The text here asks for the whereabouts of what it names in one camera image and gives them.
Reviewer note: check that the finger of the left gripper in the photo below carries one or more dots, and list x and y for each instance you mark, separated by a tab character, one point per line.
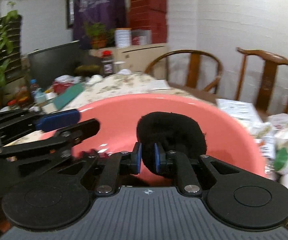
15	124
22	162

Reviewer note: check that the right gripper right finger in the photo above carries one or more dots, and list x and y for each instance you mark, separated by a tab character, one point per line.
177	166

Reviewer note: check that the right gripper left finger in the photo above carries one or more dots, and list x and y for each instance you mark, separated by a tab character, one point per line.
118	164

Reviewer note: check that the black knit glove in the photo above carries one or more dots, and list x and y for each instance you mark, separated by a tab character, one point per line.
175	132

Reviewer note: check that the pink plastic basin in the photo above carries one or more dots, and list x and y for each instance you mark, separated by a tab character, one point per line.
226	139

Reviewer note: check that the black computer monitor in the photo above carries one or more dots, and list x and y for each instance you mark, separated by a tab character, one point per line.
66	59

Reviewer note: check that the white printed paper bag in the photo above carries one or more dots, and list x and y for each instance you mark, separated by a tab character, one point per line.
244	112

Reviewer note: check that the dark jar red lid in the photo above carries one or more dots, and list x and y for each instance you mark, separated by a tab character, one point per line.
107	63

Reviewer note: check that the round-back wooden chair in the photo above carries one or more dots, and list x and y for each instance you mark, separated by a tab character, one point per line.
193	68

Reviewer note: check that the beige low cabinet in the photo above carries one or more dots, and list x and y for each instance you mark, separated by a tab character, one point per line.
136	58

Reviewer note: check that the white tin can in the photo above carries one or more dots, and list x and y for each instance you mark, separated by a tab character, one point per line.
123	37

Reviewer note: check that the potted green plant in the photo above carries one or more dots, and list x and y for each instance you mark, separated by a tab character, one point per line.
99	36

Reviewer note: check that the straight-back wooden chair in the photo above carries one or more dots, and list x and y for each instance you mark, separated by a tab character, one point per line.
271	63

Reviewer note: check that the stack of red boxes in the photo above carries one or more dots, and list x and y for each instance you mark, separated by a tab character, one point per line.
149	15

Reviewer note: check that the purple hanging banner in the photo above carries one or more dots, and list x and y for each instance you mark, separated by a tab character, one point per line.
109	14

